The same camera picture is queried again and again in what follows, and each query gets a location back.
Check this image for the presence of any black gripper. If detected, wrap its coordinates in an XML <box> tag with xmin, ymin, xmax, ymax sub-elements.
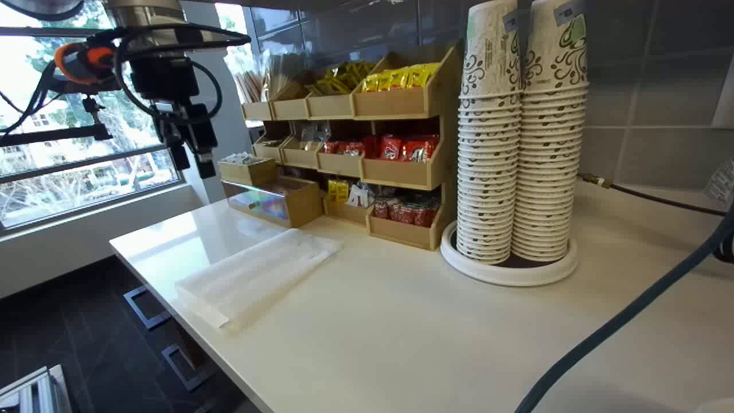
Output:
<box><xmin>148</xmin><ymin>100</ymin><xmax>220</xmax><ymax>184</ymax></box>

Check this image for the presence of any yellow sachet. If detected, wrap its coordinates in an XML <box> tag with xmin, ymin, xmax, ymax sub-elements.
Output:
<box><xmin>311</xmin><ymin>61</ymin><xmax>376</xmax><ymax>98</ymax></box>
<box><xmin>360</xmin><ymin>61</ymin><xmax>442</xmax><ymax>96</ymax></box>

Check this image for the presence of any red sachet pile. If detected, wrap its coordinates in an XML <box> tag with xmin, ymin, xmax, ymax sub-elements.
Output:
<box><xmin>371</xmin><ymin>194</ymin><xmax>442</xmax><ymax>229</ymax></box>
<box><xmin>318</xmin><ymin>131</ymin><xmax>442</xmax><ymax>165</ymax></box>

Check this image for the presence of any wooden tiered shelf organizer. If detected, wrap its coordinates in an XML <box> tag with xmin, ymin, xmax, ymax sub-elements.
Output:
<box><xmin>241</xmin><ymin>42</ymin><xmax>466</xmax><ymax>253</ymax></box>

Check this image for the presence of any small wooden tray box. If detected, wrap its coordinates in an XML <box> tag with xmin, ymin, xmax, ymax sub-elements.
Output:
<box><xmin>215</xmin><ymin>149</ymin><xmax>279</xmax><ymax>190</ymax></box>

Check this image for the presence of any wooden stir sticks bundle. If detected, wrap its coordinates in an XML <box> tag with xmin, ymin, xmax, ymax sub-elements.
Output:
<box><xmin>239</xmin><ymin>71</ymin><xmax>273</xmax><ymax>106</ymax></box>

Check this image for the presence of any open cardboard box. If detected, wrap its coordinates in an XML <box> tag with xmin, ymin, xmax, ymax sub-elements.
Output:
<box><xmin>224</xmin><ymin>175</ymin><xmax>325</xmax><ymax>229</ymax></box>

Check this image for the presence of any clear plastic bag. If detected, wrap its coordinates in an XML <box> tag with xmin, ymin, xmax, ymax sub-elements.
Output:
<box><xmin>175</xmin><ymin>228</ymin><xmax>344</xmax><ymax>332</ymax></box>

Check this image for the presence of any white round cup holder base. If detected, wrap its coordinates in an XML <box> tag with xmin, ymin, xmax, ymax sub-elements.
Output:
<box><xmin>438</xmin><ymin>219</ymin><xmax>582</xmax><ymax>288</ymax></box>

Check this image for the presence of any printed paper cup stack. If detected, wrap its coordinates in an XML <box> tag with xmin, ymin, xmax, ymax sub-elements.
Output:
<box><xmin>453</xmin><ymin>0</ymin><xmax>527</xmax><ymax>266</ymax></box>
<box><xmin>512</xmin><ymin>0</ymin><xmax>592</xmax><ymax>266</ymax></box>

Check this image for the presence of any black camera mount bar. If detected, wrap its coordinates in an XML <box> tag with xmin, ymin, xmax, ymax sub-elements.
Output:
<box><xmin>0</xmin><ymin>95</ymin><xmax>114</xmax><ymax>149</ymax></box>

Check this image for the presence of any orange black cable coil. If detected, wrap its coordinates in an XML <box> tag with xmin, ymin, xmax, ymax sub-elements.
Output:
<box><xmin>51</xmin><ymin>40</ymin><xmax>120</xmax><ymax>87</ymax></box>

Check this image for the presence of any grey metal floor bracket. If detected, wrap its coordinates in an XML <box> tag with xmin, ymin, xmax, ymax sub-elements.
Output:
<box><xmin>159</xmin><ymin>342</ymin><xmax>217</xmax><ymax>395</ymax></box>
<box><xmin>120</xmin><ymin>285</ymin><xmax>175</xmax><ymax>332</ymax></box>

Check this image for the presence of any dark teal thick cable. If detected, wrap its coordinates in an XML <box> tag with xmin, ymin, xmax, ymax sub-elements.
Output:
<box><xmin>513</xmin><ymin>219</ymin><xmax>734</xmax><ymax>413</ymax></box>

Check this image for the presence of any thin black cable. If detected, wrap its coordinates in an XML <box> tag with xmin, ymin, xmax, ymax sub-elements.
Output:
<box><xmin>577</xmin><ymin>173</ymin><xmax>729</xmax><ymax>221</ymax></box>

